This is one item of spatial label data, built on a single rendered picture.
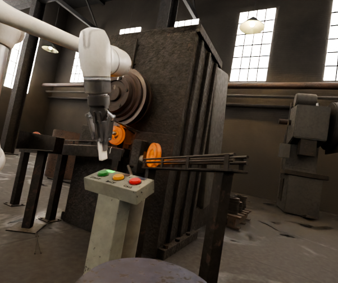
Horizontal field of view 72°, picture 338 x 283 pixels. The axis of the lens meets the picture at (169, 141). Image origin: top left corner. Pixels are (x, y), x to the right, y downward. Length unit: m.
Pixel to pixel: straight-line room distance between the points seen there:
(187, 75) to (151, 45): 0.47
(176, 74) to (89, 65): 1.13
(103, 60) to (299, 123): 5.00
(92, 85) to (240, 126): 7.11
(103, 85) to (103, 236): 0.51
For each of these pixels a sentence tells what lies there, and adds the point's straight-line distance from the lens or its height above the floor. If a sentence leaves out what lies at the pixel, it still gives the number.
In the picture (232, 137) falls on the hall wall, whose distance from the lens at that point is 7.73.
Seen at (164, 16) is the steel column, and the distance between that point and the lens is 5.60.
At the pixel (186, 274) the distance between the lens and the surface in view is 0.65.
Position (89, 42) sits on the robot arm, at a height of 1.02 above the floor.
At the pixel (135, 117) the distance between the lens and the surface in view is 1.75.
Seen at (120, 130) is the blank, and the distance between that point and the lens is 1.82.
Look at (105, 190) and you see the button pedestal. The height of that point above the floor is 0.56.
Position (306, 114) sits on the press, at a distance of 5.58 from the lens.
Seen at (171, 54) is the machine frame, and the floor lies 1.52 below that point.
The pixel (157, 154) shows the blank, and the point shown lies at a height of 0.71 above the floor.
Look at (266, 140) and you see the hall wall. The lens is 7.58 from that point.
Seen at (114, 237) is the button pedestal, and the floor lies 0.41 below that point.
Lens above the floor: 0.70
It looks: 4 degrees up
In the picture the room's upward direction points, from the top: 10 degrees clockwise
